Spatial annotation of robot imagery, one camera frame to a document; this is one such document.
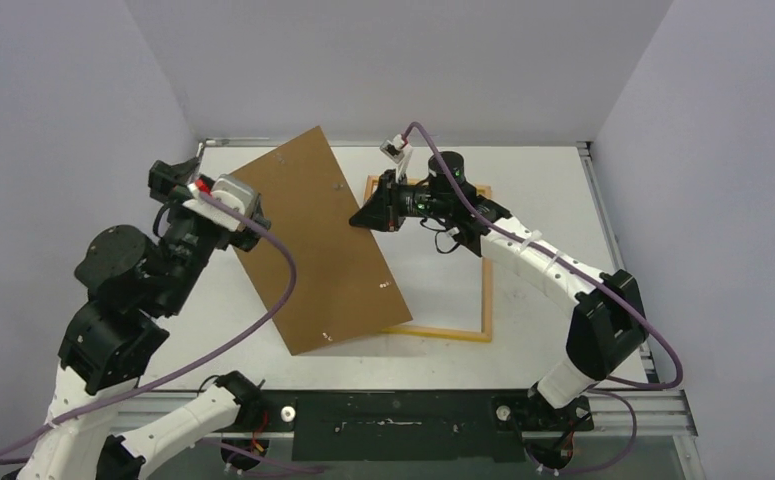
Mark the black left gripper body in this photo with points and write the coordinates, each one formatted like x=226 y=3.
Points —
x=197 y=240

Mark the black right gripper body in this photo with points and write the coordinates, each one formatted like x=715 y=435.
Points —
x=391 y=204

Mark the brown cardboard backing board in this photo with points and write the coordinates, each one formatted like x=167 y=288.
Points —
x=344 y=288

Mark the yellow wooden picture frame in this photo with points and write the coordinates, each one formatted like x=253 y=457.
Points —
x=486 y=298

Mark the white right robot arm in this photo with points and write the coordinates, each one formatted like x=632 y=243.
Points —
x=604 y=310

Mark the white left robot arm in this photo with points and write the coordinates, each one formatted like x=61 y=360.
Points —
x=132 y=279

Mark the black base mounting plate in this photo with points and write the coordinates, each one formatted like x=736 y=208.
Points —
x=407 y=425

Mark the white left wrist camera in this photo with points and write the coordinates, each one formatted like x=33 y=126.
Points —
x=224 y=183

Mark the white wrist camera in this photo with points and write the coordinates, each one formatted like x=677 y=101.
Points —
x=224 y=183
x=399 y=151

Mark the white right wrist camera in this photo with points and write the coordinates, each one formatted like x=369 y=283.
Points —
x=399 y=151

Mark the aluminium front rail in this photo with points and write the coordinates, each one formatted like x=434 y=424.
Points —
x=657 y=413

